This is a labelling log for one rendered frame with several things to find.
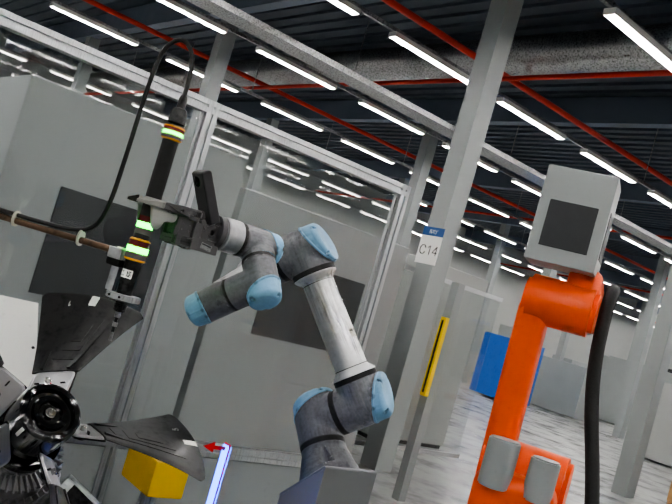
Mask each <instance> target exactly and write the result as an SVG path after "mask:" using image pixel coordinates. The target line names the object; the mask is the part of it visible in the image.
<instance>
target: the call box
mask: <svg viewBox="0 0 672 504"><path fill-rule="evenodd" d="M122 475H123V476H124V477H125V478H126V479H127V480H128V481H129V482H131V483H132V484H133V485H134V486H135V487H136V488H137V489H139V490H140V491H141V492H142V493H143V494H144V495H145V496H147V497H156V498H170V499H181V498H182V495H183V491H184V488H185V485H186V481H187V478H188V474H186V473H184V472H183V471H181V470H179V469H177V468H175V467H173V466H170V465H168V464H166V463H164V462H162V461H160V460H157V459H155V458H153V457H150V456H148V455H145V454H143V453H140V452H138V451H135V450H132V449H130V448H129V450H128V453H127V457H126V460H125V463H124V467H123V470H122Z"/></svg>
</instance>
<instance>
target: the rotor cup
mask: <svg viewBox="0 0 672 504"><path fill-rule="evenodd" d="M49 407H51V408H54V409H55V411H56V416H55V417H54V418H49V417H47V416H46V414H45V411H46V409H47V408H49ZM80 419H81V413H80V408H79V405H78V403H77V401H76V399H75V398H74V396H73V395H72V394H71V393H70V392H69V391H67V390H66V389H64V388H63V387H61V386H58V385H55V384H49V383H45V384H39V385H36V386H34V387H32V388H30V389H29V390H27V391H26V392H25V393H24V394H23V395H22V396H21V397H20V398H19V399H18V400H17V401H14V402H13V403H12V405H11V406H10V407H9V408H8V409H7V410H6V411H5V412H4V413H3V414H2V415H1V416H0V424H1V423H3V422H5V421H8V425H9V429H10V452H11V458H10V461H9V462H8V463H7V464H6V465H4V466H3V467H4V468H6V469H8V470H10V471H13V472H16V473H24V474H26V473H34V472H37V471H39V470H41V467H40V464H39V460H38V457H37V453H39V454H40V453H42V454H44V455H46V456H47V457H49V458H51V459H52V460H54V459H55V458H56V456H57V455H58V453H59V451H60V448H61V445H63V444H64V443H65V442H66V441H67V440H68V439H70V438H71V437H72V436H73V435H74V434H75V432H76V431H77V429H78V427H79V424H80ZM22 427H23V429H24V431H23V432H22V433H21V434H20V435H19V436H16V434H15V433H16V432H17V431H18V430H19V429H20V428H22ZM59 443H60V444H59ZM56 444H59V445H58V446H57V447H56V448H55V449H53V450H50V449H51V448H53V447H54V446H55V445H56Z"/></svg>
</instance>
